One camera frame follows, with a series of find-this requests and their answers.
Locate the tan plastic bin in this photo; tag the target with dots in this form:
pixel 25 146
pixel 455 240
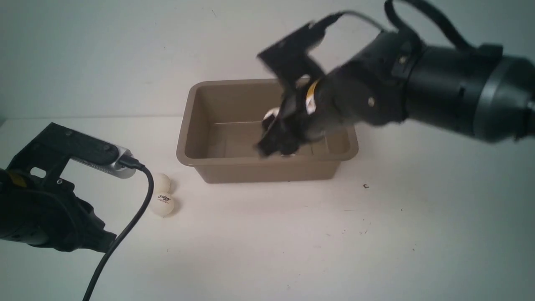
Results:
pixel 222 123

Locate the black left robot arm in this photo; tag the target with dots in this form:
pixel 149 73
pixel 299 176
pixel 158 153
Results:
pixel 39 207

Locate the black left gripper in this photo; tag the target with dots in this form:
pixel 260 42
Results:
pixel 38 207

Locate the plain white ping-pong ball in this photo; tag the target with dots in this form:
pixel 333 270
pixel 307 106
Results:
pixel 162 183

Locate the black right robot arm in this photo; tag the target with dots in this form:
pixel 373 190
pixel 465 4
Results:
pixel 484 95

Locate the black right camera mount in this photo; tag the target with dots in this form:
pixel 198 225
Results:
pixel 288 59

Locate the white ping-pong ball with logo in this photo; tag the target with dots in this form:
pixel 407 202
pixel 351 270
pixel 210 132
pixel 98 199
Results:
pixel 162 204

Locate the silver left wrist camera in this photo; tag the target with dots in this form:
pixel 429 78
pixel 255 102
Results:
pixel 115 168

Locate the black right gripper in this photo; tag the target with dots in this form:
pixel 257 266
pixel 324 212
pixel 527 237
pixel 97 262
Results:
pixel 354 92

